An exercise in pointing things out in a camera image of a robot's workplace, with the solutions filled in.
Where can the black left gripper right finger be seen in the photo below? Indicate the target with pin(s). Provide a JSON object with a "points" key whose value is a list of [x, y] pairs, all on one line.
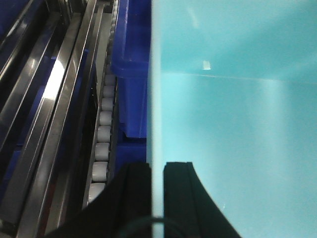
{"points": [[187, 203]]}

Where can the light blue plastic bin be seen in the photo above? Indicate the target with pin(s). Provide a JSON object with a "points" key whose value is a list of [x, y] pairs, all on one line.
{"points": [[233, 89]]}

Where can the white roller track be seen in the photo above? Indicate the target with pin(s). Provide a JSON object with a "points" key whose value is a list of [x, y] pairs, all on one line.
{"points": [[101, 149]]}

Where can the dark blue stacked bin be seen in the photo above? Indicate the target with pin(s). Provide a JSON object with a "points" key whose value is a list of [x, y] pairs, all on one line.
{"points": [[130, 63]]}

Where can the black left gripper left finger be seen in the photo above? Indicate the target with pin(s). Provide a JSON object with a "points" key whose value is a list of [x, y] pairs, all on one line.
{"points": [[126, 199]]}

